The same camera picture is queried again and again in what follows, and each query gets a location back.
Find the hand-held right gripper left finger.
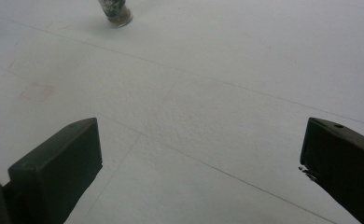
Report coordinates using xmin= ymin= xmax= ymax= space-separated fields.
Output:
xmin=2 ymin=117 xmax=104 ymax=224

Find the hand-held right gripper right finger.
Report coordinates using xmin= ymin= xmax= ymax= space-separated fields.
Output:
xmin=298 ymin=117 xmax=364 ymax=224

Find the glass spice jar green label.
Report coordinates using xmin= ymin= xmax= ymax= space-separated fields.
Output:
xmin=97 ymin=0 xmax=133 ymax=29

